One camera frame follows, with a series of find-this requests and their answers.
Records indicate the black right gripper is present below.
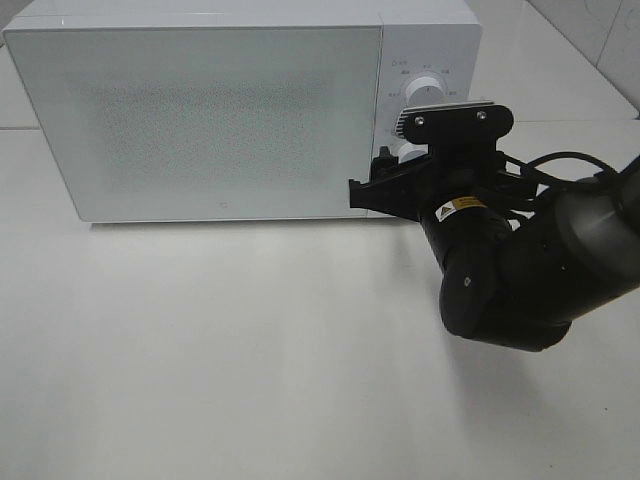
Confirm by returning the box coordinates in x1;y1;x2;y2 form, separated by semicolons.
348;144;536;274

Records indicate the white microwave knob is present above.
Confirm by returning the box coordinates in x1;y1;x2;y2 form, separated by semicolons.
397;143;428;163
404;73;445;107

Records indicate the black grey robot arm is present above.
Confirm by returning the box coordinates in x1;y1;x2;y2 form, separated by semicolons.
348;148;639;352

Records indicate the white microwave oven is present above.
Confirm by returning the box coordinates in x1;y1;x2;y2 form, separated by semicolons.
1;0;485;226

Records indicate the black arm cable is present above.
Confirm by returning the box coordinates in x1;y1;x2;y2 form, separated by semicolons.
494;149;621;221

